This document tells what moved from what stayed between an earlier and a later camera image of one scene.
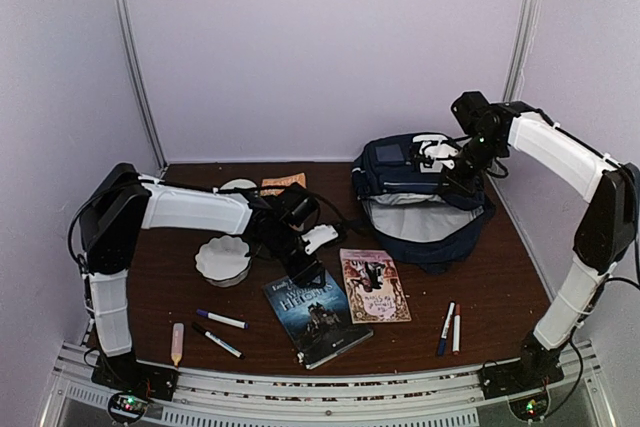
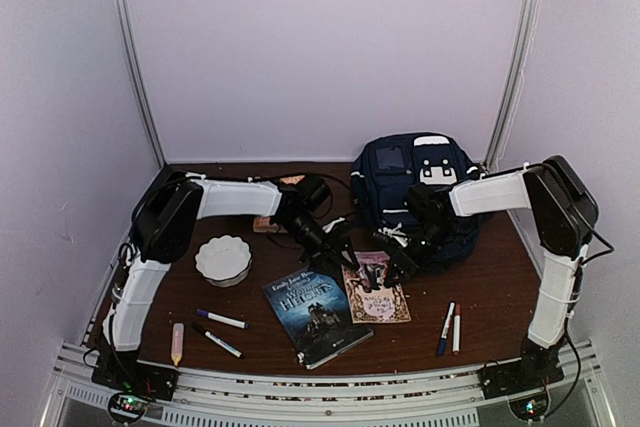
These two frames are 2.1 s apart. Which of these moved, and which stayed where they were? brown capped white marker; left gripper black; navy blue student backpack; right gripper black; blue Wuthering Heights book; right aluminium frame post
Moved: left gripper black; right gripper black
Stayed: brown capped white marker; right aluminium frame post; navy blue student backpack; blue Wuthering Heights book
